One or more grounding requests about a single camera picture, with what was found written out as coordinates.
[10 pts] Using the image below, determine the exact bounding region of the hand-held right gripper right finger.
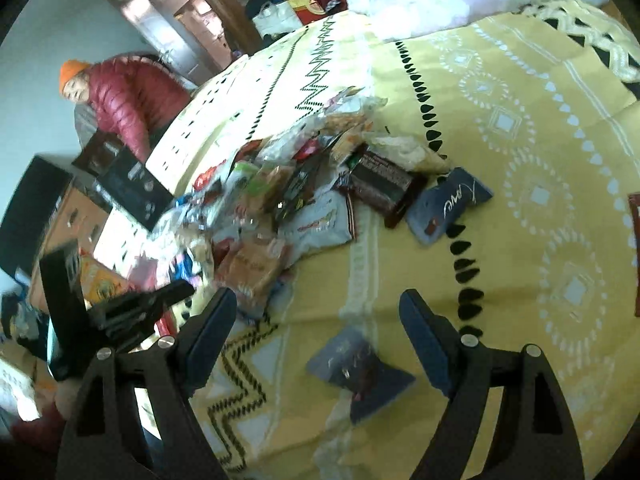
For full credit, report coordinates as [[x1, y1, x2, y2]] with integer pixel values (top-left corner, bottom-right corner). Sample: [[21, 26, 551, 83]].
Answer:
[[399, 289, 586, 480]]

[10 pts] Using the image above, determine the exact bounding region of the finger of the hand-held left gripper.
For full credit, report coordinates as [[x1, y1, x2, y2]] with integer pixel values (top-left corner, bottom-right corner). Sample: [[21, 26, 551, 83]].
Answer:
[[125, 280, 197, 322]]

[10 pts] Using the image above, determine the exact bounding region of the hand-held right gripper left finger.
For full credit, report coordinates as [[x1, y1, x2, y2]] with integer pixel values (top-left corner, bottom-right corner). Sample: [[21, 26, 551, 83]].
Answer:
[[55, 287, 238, 480]]

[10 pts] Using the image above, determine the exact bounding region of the dark blue chocolate packet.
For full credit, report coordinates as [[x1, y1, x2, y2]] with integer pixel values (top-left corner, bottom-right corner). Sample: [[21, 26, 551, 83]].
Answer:
[[305, 327, 417, 424]]

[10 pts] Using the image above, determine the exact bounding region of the red orange cardboard box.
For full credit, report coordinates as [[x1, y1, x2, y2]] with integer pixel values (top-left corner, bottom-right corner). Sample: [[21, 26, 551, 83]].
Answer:
[[76, 255, 133, 307]]

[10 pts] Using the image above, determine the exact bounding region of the wooden cabinet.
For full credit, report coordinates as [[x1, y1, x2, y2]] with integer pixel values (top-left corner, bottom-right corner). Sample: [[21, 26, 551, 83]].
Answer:
[[30, 187, 112, 311]]

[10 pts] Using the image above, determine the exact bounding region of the black appliance box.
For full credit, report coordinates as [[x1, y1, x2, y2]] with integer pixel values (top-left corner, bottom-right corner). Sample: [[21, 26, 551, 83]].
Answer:
[[95, 147, 177, 234]]

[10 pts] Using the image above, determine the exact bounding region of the black television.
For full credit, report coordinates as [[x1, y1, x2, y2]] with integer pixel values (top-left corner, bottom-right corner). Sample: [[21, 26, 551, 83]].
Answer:
[[0, 156, 74, 279]]

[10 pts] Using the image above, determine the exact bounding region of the blue chocolate packet with script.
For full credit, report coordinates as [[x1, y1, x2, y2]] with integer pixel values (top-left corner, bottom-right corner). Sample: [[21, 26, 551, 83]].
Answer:
[[405, 167, 494, 247]]

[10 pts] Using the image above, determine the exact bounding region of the pile of mixed snack packets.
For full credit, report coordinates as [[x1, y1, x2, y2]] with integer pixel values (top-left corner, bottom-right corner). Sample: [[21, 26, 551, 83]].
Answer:
[[127, 87, 451, 322]]

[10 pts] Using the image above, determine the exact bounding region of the white red-print snack packet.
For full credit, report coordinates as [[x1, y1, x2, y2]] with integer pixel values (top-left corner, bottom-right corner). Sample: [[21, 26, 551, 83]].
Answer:
[[277, 192, 362, 261]]

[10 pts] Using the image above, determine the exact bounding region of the dark brown box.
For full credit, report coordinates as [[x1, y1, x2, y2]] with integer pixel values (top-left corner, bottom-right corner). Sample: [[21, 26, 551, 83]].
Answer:
[[71, 130, 124, 177]]

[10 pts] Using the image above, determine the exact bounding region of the dark brown snack packet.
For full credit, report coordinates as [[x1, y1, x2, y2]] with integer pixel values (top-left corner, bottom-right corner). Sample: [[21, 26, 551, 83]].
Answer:
[[347, 150, 427, 229]]

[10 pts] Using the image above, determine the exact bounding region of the dark red snack packet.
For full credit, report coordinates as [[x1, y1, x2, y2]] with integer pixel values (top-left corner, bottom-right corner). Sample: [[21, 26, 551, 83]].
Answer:
[[627, 192, 640, 317]]

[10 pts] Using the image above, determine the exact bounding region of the yellow patterned bedspread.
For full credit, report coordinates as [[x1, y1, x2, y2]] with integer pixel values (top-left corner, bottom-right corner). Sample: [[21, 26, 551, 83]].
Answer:
[[92, 0, 640, 480]]

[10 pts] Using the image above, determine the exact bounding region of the wooden door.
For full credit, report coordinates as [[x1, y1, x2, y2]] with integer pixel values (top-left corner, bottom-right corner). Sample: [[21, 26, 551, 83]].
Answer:
[[104, 0, 252, 87]]

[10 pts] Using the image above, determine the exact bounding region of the white carrier bag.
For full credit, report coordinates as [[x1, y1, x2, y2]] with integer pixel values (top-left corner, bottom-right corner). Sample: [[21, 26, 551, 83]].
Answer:
[[251, 0, 301, 41]]

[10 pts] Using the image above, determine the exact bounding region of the red gold gift box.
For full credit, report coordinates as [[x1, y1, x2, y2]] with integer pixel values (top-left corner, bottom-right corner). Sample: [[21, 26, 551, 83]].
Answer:
[[290, 0, 327, 26]]

